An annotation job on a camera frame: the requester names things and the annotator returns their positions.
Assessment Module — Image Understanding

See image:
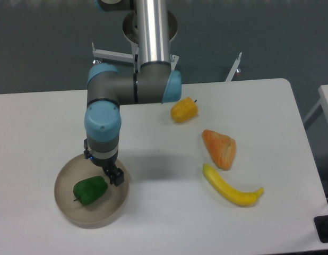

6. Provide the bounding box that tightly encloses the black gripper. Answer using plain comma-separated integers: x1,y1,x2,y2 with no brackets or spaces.
83,139,124,186

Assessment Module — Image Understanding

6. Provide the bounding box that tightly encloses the green bell pepper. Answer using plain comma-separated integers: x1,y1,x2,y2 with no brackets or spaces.
73,176,108,206

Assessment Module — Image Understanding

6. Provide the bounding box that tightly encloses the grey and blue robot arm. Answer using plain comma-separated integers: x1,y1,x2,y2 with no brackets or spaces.
84,1,182,186

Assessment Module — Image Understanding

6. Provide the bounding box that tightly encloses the beige round plate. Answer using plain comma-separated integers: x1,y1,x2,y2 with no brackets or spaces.
54,155,130,228

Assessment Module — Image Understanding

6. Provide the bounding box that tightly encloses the yellow bell pepper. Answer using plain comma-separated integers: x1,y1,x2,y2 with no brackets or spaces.
170,97,198,123

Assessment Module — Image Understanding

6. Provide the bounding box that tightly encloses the orange fruit wedge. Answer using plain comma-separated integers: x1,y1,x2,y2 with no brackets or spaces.
202,130,236,171

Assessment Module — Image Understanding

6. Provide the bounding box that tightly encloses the yellow banana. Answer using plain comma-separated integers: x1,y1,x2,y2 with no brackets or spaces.
202,163,264,207

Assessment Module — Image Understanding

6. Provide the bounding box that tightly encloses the black device at edge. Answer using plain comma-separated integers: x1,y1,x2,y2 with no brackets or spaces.
314,215,328,243

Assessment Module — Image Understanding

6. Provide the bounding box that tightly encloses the white side table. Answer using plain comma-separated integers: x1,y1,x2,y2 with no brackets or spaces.
303,84,328,130

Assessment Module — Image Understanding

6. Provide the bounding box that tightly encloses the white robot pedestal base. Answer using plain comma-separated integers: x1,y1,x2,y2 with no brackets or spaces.
91,11,242,82

